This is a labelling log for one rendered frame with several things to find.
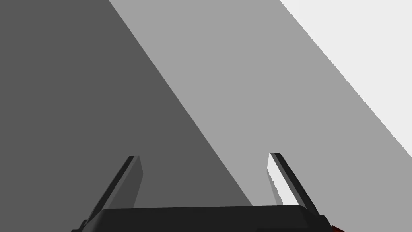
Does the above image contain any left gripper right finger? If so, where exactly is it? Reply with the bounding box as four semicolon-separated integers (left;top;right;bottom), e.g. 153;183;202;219
266;152;321;216

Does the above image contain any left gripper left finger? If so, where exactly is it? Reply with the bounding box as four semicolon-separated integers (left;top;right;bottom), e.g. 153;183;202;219
87;155;144;223

